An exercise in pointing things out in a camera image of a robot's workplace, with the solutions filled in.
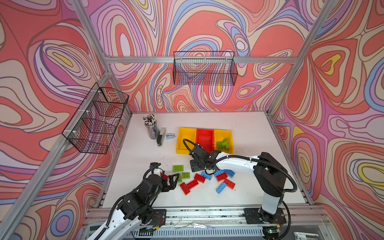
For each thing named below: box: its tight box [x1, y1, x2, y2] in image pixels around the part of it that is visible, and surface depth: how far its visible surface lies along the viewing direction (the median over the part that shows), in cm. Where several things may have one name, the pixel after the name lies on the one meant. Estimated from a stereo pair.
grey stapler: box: [156, 127, 167, 148], surface depth 103 cm
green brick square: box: [181, 172, 190, 179], surface depth 88 cm
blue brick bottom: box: [216, 182, 227, 194], surface depth 84 cm
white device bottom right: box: [293, 231, 319, 240], surface depth 69 cm
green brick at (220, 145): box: [217, 141, 224, 150], surface depth 100 cm
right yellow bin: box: [214, 129, 234, 155], surface depth 101 cm
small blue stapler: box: [166, 133, 176, 140], surface depth 106 cm
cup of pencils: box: [142, 113, 160, 140], surface depth 97 cm
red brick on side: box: [194, 173, 206, 184], surface depth 88 cm
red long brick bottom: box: [179, 182, 191, 196], surface depth 84 cm
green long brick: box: [172, 165, 184, 172], surface depth 90 cm
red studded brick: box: [224, 179, 236, 190], surface depth 84 cm
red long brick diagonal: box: [186, 179, 199, 190], surface depth 85 cm
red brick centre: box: [216, 172, 228, 182], surface depth 88 cm
